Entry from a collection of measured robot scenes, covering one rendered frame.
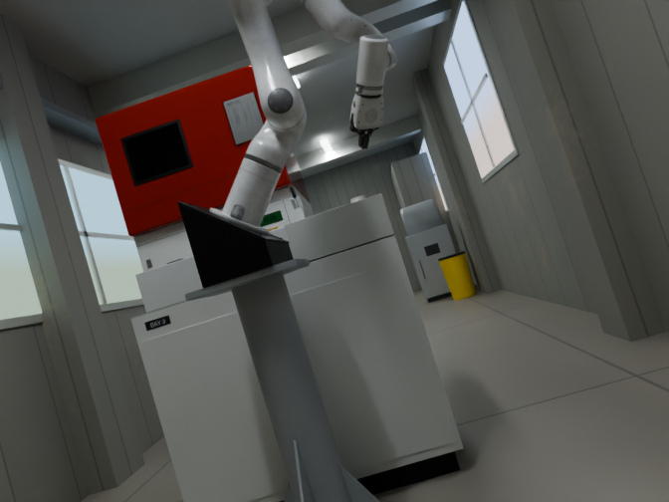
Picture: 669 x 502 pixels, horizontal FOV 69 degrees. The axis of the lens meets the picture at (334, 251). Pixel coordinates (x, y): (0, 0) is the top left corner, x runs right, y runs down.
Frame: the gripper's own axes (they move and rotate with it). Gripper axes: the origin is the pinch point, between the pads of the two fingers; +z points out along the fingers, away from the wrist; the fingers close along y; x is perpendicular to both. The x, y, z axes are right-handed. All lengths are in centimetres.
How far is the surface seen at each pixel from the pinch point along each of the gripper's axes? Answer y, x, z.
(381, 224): 2.7, -12.4, 24.9
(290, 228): -24.0, 3.1, 29.3
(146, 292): -72, 17, 53
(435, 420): 3, -56, 76
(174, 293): -63, 12, 52
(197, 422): -66, -16, 87
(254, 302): -47, -25, 33
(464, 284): 316, 218, 306
